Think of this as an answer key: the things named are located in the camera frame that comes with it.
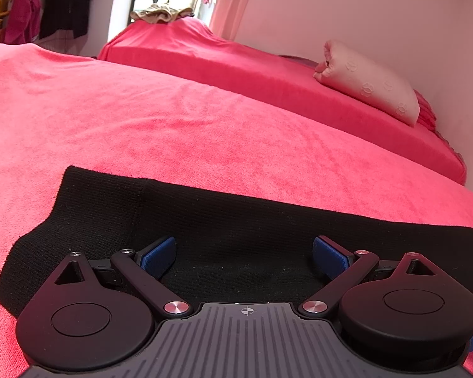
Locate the beige crumpled cloth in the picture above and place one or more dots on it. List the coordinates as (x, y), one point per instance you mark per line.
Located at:
(159, 12)

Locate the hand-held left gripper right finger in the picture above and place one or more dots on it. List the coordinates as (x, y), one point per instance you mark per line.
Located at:
(333, 258)

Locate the black pants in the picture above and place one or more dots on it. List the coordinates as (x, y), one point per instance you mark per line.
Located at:
(240, 224)

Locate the pale pink pillow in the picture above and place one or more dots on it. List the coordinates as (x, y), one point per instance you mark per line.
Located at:
(366, 82)

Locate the pink curtain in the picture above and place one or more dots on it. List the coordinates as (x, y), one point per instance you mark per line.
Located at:
(232, 0)

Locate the folded red blanket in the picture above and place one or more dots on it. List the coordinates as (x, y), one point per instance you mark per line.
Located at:
(425, 114)

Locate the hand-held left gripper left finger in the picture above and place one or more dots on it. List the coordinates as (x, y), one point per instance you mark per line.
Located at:
(157, 258)

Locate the black hanging garment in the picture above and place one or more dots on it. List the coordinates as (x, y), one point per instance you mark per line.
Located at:
(69, 4)

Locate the bed with red sheet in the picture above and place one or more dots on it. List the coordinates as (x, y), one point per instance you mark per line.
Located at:
(240, 67)

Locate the magenta hanging garment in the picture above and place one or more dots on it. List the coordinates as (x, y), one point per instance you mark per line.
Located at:
(21, 12)

